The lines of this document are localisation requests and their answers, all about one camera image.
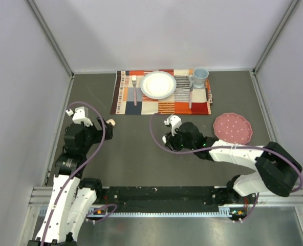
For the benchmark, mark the white plate with blue rim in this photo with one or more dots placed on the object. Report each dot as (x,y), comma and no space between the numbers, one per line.
(158,85)

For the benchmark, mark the aluminium frame post right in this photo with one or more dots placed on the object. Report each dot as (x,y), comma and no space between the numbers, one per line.
(292,7)

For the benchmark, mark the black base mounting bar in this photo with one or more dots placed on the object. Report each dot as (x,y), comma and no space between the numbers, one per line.
(166,199)

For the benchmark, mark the light blue mug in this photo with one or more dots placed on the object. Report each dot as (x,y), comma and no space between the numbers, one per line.
(198,77)

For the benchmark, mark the aluminium frame post left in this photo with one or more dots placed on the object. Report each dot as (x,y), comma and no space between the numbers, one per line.
(50,37)

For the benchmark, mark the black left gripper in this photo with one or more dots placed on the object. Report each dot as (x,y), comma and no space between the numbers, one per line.
(99,134)

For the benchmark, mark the pink dotted plate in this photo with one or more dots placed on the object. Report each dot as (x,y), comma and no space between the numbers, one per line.
(233,128)

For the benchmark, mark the pink handled metal fork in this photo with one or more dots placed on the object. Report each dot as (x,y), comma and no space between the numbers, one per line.
(134,83)

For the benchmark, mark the grey slotted cable duct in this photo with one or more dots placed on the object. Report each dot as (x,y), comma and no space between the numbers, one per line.
(102,212)

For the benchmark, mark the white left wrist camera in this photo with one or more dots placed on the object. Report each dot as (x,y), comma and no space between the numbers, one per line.
(80,116)

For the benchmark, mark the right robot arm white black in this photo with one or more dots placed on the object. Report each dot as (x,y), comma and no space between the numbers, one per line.
(275,170)

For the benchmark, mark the multicoloured patchwork placemat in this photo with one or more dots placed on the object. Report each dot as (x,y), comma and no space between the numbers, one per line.
(177,103)

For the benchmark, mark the aluminium frame post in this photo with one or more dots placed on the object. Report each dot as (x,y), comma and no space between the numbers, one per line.
(292,7)
(50,37)

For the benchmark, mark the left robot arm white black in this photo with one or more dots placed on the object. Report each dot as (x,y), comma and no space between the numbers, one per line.
(72,195)

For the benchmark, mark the beige case with black oval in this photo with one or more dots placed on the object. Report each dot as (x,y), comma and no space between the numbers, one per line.
(111,122)

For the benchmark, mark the pink handled knife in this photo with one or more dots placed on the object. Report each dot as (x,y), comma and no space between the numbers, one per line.
(190,96)

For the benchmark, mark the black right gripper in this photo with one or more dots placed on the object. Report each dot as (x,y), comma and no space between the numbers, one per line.
(171,140)

